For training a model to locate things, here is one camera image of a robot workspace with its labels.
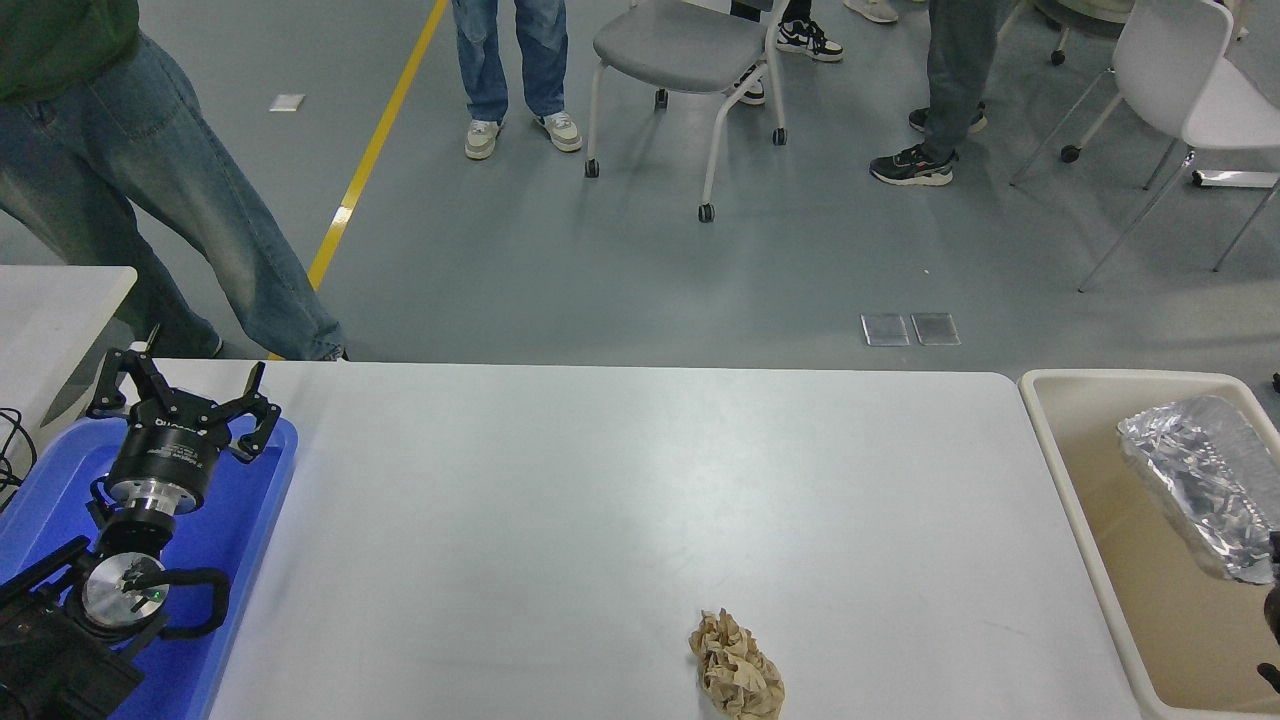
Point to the person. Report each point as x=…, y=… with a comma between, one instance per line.
x=100, y=150
x=955, y=60
x=872, y=9
x=805, y=38
x=490, y=60

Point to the grey seat wheeled chair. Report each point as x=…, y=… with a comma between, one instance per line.
x=680, y=45

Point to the white side table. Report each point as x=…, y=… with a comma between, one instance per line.
x=50, y=320

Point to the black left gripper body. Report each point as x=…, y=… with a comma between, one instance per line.
x=170, y=450

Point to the tan paper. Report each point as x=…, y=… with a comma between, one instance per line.
x=735, y=670

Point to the wheeled office chair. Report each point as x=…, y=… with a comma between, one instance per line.
x=1085, y=12

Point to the white flat base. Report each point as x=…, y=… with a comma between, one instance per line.
x=1235, y=179

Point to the blue plastic tray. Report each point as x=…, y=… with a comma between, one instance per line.
x=240, y=520

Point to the foil tray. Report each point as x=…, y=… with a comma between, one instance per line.
x=1210, y=480

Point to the clear floor plate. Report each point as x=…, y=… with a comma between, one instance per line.
x=885, y=329
x=935, y=328

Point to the white plastic chair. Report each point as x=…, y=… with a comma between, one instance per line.
x=1170, y=60

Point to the large pale plastic bin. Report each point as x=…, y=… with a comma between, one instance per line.
x=1160, y=620

